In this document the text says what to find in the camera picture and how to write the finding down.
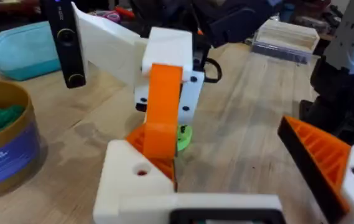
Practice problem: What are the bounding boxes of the orange handled tool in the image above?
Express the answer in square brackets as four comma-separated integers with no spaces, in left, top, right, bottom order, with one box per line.
[114,6,141,20]

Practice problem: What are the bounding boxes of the pink scissors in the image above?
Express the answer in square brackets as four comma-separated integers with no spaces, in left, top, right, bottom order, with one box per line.
[89,9,122,24]

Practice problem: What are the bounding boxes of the orange ribbed wedge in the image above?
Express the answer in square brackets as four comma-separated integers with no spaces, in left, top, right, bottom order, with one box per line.
[126,124,178,191]

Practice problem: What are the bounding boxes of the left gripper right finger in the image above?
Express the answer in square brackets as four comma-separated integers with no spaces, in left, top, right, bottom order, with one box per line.
[277,114,354,224]

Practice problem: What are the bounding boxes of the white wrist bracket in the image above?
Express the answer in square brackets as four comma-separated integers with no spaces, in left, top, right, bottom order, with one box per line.
[70,2,149,91]

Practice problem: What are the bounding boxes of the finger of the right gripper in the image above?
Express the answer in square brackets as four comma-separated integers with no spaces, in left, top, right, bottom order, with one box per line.
[141,27,193,160]

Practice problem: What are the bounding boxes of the green disc with holes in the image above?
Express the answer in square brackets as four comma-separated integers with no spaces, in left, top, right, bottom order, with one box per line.
[176,124,193,152]

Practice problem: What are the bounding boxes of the clear plastic box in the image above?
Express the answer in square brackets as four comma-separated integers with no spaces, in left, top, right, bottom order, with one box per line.
[251,18,320,65]

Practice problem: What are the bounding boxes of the teal zip pouch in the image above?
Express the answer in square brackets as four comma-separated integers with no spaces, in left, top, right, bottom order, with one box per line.
[0,21,62,82]

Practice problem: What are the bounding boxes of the thin black cable loop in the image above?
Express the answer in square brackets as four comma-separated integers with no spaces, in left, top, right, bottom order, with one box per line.
[203,57,223,84]

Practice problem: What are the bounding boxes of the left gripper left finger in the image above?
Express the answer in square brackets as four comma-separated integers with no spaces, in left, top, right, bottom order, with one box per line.
[93,139,176,224]

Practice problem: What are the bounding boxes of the brown tub with toys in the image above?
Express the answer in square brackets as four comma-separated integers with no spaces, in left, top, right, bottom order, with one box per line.
[0,79,41,200]

